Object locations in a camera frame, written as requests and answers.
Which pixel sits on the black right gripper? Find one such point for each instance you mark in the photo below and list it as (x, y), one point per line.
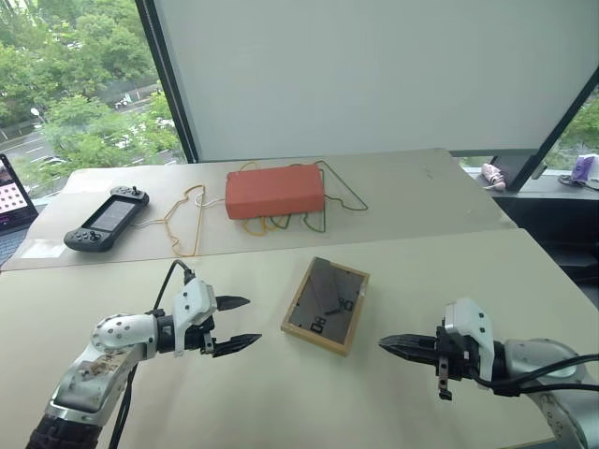
(451, 355)

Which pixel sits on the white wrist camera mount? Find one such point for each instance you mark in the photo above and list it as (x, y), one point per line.
(472, 322)
(192, 301)

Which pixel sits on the large white panel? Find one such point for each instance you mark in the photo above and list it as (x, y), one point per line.
(374, 75)

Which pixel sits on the purple bag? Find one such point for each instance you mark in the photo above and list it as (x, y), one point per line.
(587, 167)

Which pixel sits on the black handheld game controller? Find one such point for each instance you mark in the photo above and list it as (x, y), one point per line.
(105, 217)

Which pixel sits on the wooden picture frame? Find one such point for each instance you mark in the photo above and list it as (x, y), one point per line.
(325, 306)

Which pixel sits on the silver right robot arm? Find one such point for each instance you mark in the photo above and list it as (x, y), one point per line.
(552, 365)

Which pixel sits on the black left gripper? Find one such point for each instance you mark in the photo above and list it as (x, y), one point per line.
(202, 334)

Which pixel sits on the laptop with lit screen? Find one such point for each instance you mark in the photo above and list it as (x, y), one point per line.
(11, 196)

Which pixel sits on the black window frame post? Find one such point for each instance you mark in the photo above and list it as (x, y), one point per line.
(552, 135)
(168, 79)

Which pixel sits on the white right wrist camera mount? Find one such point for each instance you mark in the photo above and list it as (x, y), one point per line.
(472, 322)

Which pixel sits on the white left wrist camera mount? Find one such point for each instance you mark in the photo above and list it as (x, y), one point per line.
(192, 301)

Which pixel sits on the orange rectangular box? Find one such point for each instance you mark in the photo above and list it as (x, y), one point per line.
(273, 192)

